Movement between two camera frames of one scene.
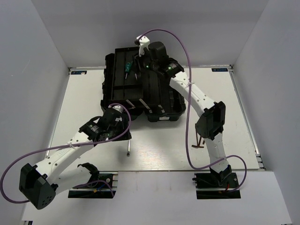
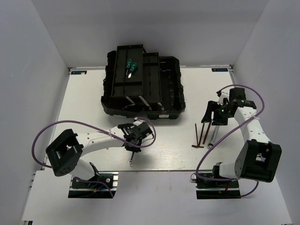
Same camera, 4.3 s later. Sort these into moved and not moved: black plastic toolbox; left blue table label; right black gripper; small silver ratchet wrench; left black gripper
Moved: left black gripper; right black gripper; small silver ratchet wrench
Not moved: black plastic toolbox; left blue table label
